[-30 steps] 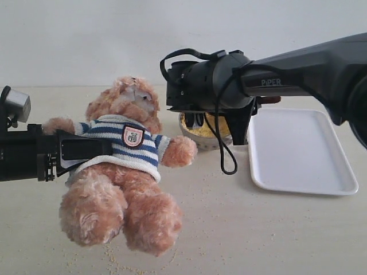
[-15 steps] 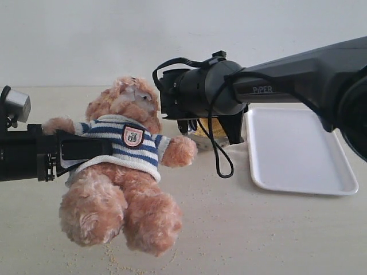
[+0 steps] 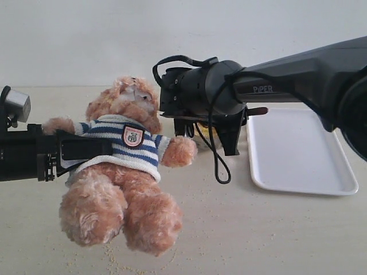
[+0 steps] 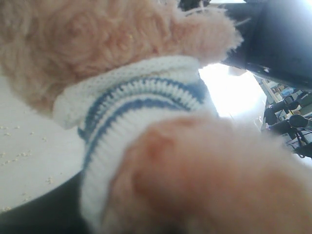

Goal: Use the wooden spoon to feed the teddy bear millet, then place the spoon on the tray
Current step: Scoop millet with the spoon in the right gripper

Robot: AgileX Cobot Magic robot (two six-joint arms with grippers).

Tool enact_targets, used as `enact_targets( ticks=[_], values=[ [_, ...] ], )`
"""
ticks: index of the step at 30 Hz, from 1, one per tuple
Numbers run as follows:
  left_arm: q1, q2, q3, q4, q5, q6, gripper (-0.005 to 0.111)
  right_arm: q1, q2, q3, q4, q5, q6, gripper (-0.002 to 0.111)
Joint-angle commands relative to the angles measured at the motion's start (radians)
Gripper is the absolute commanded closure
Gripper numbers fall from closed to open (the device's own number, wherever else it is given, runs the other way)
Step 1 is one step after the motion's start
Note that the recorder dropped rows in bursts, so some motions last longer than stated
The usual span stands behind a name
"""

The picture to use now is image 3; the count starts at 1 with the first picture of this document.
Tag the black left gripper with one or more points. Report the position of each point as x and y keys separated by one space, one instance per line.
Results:
x=30 y=154

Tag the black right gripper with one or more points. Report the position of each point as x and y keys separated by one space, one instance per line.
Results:
x=189 y=92

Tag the dark red wooden spoon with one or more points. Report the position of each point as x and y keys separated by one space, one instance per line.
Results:
x=257 y=111

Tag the brown teddy bear striped sweater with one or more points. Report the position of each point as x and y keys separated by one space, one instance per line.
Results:
x=120 y=193

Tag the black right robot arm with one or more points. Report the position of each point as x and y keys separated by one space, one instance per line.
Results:
x=330 y=80

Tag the steel bowl of millet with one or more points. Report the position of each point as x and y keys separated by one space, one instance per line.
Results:
x=202 y=137

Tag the white plastic tray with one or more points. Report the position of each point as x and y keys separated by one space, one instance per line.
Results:
x=289 y=151

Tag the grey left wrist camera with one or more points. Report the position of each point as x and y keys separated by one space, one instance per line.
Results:
x=16 y=105

